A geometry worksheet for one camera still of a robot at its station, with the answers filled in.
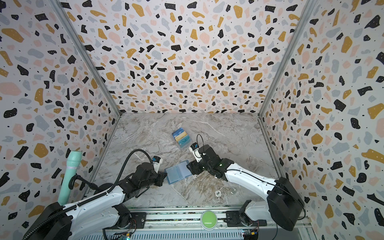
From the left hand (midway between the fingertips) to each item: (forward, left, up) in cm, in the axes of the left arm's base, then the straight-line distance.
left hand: (169, 172), depth 83 cm
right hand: (+3, -12, +7) cm, 14 cm away
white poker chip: (-10, -27, -7) cm, 30 cm away
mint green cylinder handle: (-5, +33, +27) cm, 43 cm away
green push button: (-23, -21, -5) cm, 31 cm away
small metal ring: (-10, -35, -4) cm, 36 cm away
